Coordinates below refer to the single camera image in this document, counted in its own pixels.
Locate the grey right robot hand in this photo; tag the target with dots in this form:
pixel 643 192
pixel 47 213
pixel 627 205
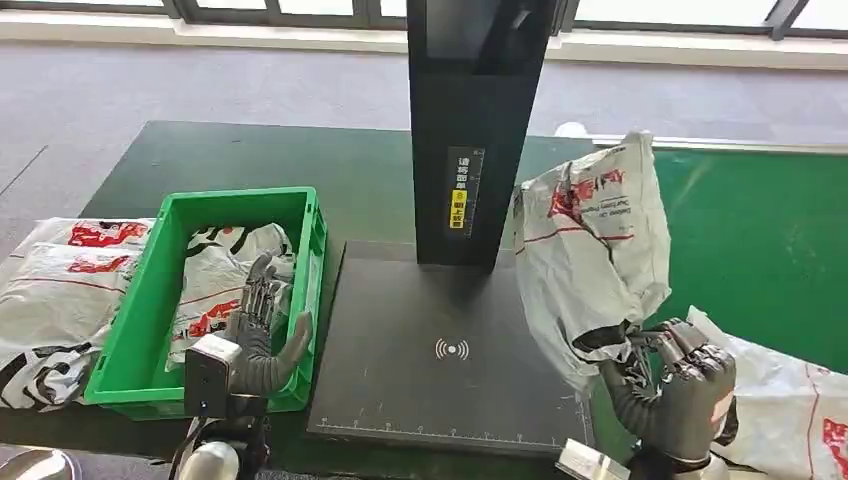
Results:
pixel 689 411

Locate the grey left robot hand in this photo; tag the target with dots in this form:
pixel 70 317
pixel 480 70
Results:
pixel 262 364

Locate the white parcel bag QR labels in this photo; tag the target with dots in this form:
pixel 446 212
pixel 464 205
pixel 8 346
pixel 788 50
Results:
pixel 775 411

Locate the white parcel bag black stripes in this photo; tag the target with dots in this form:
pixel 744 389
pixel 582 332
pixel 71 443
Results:
pixel 212 278

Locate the white parcel bag red logo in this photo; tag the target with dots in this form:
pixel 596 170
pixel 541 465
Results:
pixel 583 278

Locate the black parcel scanner stand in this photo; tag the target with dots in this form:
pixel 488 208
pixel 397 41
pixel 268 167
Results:
pixel 397 371

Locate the green plastic crate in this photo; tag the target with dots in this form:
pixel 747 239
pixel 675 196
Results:
pixel 132 318

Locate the green conveyor belt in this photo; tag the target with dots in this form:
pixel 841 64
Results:
pixel 762 232

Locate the white parcel bag red line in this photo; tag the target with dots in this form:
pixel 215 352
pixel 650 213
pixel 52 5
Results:
pixel 53 298

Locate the white parcel bag black print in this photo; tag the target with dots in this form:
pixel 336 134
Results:
pixel 40 371

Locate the white parcel bag red print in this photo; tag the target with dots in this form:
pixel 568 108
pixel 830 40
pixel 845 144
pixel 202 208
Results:
pixel 60 230

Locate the silver robot body shell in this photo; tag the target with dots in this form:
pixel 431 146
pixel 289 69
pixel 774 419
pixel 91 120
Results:
pixel 33 465

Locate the black and yellow scanner sticker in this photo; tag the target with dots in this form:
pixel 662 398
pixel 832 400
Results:
pixel 462 199

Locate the white round conveyor end cap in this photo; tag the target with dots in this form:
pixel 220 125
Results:
pixel 571 130

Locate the white window sill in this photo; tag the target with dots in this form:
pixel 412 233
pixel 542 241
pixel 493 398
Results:
pixel 199 36

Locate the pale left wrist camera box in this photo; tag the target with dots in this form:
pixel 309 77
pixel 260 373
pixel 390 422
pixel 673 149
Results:
pixel 208 378

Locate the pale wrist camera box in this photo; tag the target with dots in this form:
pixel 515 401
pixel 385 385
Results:
pixel 208 378
pixel 590 464

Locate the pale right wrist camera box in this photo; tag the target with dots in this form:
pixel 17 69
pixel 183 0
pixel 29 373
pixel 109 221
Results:
pixel 590 464

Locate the silver conveyor rail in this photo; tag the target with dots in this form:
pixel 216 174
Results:
pixel 729 145

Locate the dark window frame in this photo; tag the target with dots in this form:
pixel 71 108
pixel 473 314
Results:
pixel 185 10

